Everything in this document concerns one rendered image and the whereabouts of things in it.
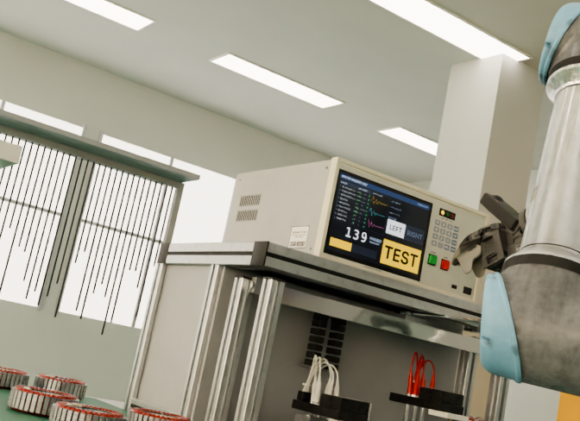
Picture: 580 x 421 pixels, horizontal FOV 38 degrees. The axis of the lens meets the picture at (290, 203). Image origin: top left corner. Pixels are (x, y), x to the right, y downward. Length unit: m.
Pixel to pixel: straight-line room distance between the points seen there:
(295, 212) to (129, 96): 6.72
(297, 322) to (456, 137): 4.45
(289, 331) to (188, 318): 0.21
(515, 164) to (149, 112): 3.88
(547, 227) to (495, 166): 4.85
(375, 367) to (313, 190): 0.43
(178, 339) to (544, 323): 0.96
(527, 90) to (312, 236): 4.66
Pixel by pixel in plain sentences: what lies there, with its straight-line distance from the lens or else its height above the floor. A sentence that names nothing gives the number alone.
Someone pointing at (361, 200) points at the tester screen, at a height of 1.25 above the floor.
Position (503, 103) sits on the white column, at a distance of 6.00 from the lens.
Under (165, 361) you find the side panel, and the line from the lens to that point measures 1.78.
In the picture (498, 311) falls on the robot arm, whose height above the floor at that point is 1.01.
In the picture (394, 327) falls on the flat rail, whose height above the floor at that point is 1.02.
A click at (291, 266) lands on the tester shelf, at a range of 1.54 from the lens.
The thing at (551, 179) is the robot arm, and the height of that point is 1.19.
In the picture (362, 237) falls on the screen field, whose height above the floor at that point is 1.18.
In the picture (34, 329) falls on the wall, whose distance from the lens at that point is 7.96.
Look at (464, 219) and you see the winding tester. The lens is 1.87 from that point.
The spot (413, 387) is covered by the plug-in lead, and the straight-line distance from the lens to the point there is 1.78.
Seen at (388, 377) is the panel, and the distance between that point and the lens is 1.90.
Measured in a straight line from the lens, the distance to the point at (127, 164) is 5.18.
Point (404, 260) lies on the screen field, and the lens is 1.74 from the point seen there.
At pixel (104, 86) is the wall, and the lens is 8.29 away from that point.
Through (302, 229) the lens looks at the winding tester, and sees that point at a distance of 1.68.
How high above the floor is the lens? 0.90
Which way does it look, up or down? 11 degrees up
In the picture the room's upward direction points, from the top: 12 degrees clockwise
